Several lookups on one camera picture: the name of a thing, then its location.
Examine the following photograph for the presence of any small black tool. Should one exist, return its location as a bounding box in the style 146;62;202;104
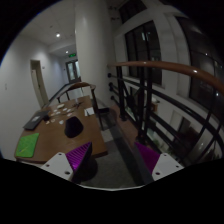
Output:
73;102;83;108

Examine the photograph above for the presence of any wooden handrail railing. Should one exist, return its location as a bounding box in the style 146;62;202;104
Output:
108;61;224;165

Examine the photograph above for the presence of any white paper sheet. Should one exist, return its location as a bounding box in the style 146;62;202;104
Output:
84;107;94;116

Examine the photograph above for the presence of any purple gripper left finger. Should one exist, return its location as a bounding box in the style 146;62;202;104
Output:
40;141;93;181

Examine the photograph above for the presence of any black computer mouse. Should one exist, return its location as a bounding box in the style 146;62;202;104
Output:
64;116;83;138

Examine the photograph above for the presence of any wooden table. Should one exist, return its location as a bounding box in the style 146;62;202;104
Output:
15;96;107;164

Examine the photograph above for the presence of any wooden chair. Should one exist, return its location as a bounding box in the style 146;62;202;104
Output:
57;82;96;102

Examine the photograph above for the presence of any dark grey laptop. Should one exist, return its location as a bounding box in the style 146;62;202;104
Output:
23;110;49;130

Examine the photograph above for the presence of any green cutting mat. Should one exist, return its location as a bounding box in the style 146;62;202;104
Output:
16;133;39;158

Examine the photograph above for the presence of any beige side door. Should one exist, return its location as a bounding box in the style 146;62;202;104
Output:
30;60;49;108

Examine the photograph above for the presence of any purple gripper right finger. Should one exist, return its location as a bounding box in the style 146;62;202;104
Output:
134;141;185;182

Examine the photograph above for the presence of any double glass door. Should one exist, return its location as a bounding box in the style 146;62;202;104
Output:
66;60;81;83

